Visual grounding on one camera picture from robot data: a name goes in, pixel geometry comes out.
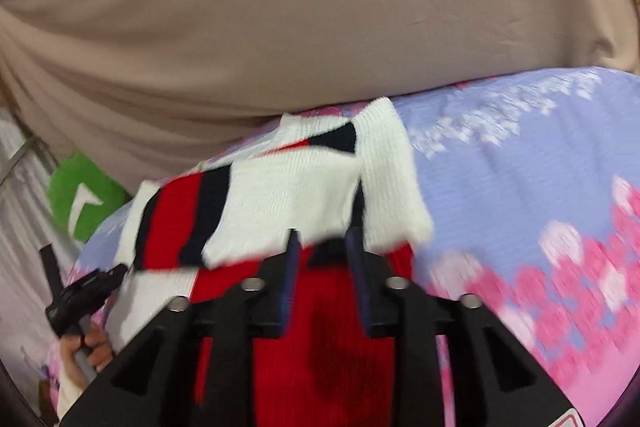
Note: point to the person's left hand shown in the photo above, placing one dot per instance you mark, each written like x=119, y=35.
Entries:
x=97, y=349

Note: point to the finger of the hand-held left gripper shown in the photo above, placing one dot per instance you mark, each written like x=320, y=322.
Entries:
x=100, y=282
x=50, y=267

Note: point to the white satin curtain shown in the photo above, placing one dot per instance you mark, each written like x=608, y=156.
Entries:
x=25, y=232

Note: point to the beige cloth drape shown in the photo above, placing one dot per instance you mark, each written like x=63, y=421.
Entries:
x=300, y=7

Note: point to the green pillow with white mark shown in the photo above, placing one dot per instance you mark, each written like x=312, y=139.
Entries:
x=62, y=192

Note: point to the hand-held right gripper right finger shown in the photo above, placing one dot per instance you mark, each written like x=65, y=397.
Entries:
x=356, y=272

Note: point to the grey metal rod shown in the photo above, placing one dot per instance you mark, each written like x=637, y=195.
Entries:
x=17, y=159

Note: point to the white red navy knit sweater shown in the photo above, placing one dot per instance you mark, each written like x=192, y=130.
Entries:
x=280, y=187

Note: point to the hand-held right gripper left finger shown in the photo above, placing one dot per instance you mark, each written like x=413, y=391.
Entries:
x=291, y=272

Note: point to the pink blue floral bed sheet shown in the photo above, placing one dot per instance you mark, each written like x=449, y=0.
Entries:
x=500, y=187

